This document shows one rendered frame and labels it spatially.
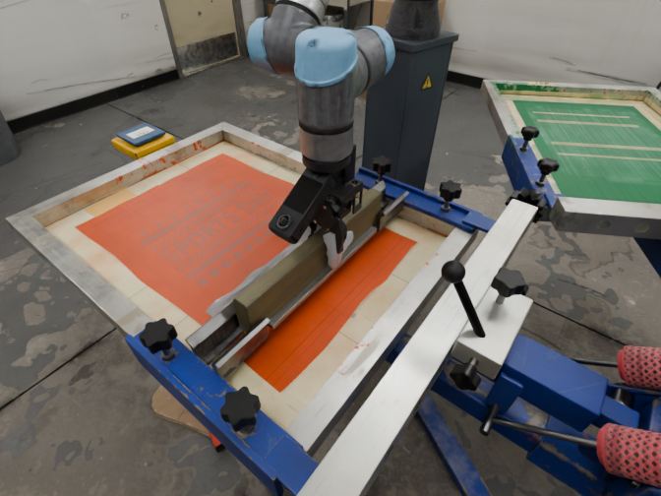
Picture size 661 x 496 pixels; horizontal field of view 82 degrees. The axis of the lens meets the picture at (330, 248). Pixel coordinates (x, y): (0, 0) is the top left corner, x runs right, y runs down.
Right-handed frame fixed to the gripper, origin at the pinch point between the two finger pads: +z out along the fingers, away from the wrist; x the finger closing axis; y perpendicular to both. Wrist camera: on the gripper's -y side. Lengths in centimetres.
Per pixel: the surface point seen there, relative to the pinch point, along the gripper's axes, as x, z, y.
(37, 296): 161, 101, -28
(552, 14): 49, 26, 380
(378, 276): -8.1, 5.3, 7.4
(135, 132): 79, 4, 11
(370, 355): -17.2, 1.8, -9.7
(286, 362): -6.8, 5.3, -16.5
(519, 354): -34.0, -3.3, -0.5
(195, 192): 41.7, 5.3, 3.8
